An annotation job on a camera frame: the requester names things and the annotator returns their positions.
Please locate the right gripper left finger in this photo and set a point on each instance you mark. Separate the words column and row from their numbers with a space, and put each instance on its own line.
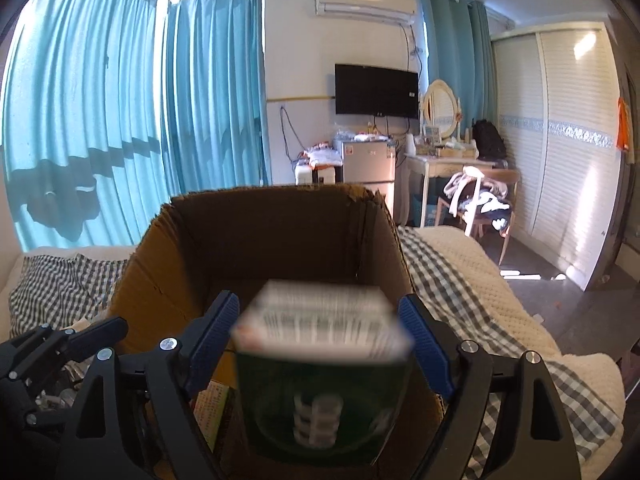
column 134, row 411

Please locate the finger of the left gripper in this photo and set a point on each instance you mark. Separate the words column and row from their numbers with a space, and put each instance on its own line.
column 22, row 364
column 79, row 346

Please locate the green white product box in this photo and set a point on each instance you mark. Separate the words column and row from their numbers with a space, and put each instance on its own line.
column 322, row 370

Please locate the checkered bed sheet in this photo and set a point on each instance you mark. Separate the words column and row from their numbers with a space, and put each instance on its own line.
column 65, row 287

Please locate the brown cardboard box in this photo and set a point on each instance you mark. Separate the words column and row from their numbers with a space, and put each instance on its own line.
column 205, row 242

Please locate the large left teal curtain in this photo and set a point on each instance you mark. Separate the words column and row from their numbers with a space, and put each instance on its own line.
column 80, row 144

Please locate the wooden chair with clothes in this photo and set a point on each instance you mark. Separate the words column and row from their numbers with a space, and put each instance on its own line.
column 481, row 197

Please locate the middle teal curtain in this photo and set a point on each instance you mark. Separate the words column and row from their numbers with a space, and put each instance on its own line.
column 214, row 121

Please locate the white dressing table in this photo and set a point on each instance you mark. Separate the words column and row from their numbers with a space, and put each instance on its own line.
column 421, row 169

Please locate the white suitcase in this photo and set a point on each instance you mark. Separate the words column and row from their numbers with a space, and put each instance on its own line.
column 306, row 175

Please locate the black backpack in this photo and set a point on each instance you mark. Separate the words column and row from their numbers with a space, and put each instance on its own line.
column 488, row 141

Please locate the silver mini fridge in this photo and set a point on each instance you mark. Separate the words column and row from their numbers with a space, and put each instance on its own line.
column 371, row 164

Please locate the oval vanity mirror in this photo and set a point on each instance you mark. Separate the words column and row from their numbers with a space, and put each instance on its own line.
column 441, row 109

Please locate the white sliding wardrobe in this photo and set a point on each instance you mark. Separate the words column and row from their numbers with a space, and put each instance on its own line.
column 557, row 106

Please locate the right teal curtain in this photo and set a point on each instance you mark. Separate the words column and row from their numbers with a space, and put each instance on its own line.
column 459, row 52

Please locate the black wall television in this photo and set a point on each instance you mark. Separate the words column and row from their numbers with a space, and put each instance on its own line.
column 376, row 91

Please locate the white wall air conditioner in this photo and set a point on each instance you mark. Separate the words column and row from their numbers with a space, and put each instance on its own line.
column 402, row 12

